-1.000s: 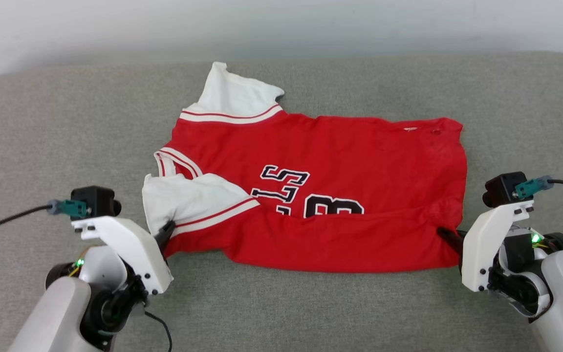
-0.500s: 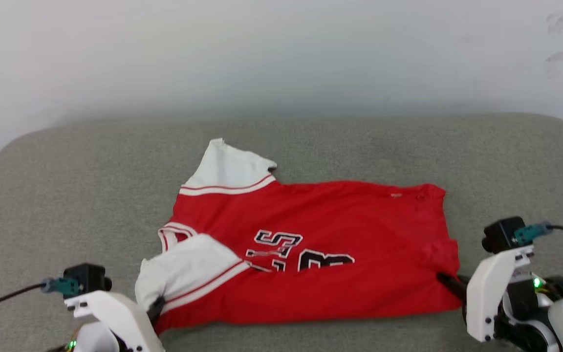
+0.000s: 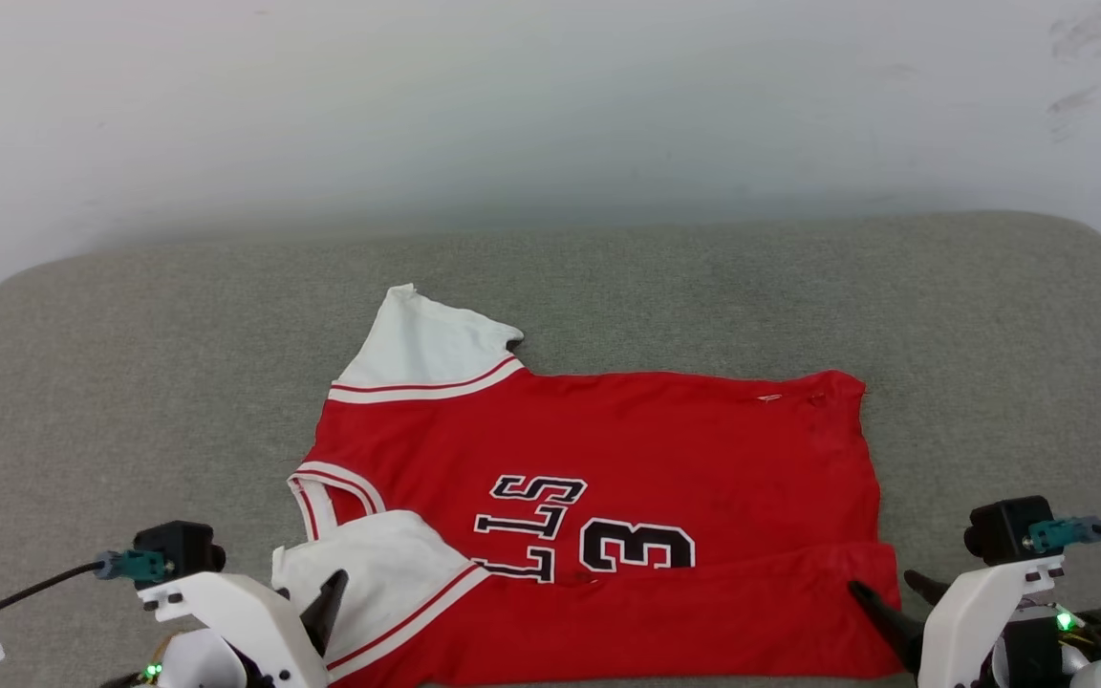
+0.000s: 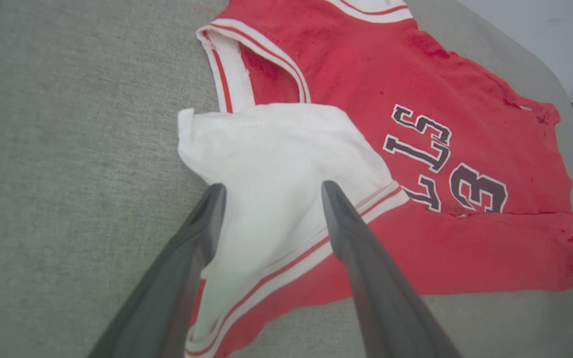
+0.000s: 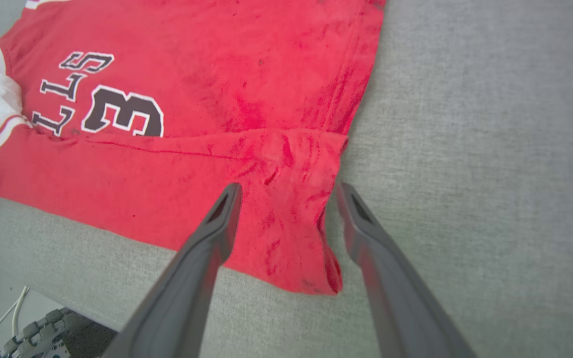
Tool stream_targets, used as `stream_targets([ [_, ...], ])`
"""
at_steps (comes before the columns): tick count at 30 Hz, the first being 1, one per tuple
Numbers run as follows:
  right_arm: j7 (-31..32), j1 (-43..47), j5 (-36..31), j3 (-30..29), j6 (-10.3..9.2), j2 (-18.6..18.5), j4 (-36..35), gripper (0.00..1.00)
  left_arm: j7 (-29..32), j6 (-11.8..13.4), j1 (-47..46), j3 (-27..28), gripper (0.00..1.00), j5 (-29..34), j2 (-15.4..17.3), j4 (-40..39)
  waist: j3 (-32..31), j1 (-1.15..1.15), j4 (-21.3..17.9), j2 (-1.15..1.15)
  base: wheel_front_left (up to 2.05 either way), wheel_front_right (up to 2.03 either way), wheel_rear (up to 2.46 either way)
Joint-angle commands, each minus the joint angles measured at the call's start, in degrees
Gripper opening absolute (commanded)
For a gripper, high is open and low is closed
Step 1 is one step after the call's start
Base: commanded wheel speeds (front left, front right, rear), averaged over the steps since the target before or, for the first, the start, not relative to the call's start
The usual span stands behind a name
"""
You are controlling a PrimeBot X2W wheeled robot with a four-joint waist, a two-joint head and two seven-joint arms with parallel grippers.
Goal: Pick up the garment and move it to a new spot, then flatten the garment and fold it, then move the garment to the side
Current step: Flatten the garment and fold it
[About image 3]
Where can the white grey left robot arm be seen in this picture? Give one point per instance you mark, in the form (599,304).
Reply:
(192,664)

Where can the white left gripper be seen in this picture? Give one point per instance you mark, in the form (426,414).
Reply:
(245,612)

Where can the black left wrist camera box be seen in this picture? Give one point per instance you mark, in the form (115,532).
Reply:
(183,545)

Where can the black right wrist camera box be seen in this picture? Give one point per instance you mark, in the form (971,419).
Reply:
(1004,530)

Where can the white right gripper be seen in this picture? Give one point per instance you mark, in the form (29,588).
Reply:
(961,621)

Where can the red and white sports jersey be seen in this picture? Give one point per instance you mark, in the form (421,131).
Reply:
(656,449)

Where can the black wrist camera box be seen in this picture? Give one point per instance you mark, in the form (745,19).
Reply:
(183,545)
(1004,530)

